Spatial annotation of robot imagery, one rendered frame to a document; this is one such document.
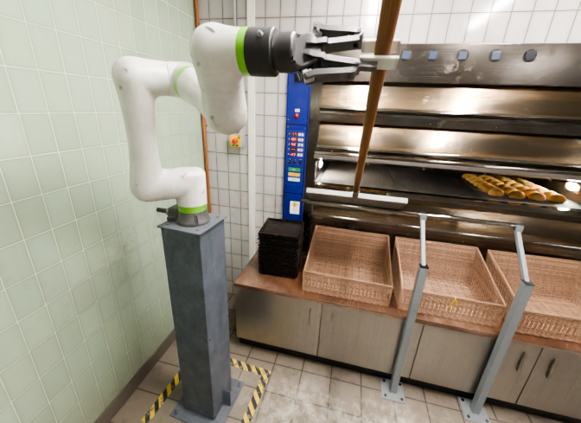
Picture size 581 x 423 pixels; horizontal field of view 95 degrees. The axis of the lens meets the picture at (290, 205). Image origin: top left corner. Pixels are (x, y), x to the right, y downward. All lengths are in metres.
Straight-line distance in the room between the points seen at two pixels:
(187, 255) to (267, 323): 0.95
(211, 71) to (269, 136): 1.44
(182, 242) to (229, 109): 0.75
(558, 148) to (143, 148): 2.23
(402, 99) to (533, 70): 0.69
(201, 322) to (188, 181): 0.69
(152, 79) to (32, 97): 0.51
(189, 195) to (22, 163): 0.58
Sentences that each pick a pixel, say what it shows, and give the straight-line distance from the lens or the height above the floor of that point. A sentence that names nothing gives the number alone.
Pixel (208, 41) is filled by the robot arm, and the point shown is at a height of 1.83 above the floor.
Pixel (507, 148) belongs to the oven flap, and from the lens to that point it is 2.15.
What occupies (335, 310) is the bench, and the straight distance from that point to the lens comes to 1.84.
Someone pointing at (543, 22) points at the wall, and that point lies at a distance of 2.19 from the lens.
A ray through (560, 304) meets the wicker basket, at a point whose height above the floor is 0.59.
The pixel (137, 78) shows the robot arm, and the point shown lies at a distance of 1.04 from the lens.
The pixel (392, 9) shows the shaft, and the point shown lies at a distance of 0.53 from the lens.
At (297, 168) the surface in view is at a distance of 1.99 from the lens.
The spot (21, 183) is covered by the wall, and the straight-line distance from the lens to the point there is 1.38.
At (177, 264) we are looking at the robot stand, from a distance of 1.35.
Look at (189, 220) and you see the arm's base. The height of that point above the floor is 1.23.
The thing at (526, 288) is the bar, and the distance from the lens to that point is 1.80.
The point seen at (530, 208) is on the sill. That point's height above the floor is 1.17.
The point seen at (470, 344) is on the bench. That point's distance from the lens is 2.03.
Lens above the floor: 1.71
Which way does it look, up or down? 20 degrees down
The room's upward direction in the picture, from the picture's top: 3 degrees clockwise
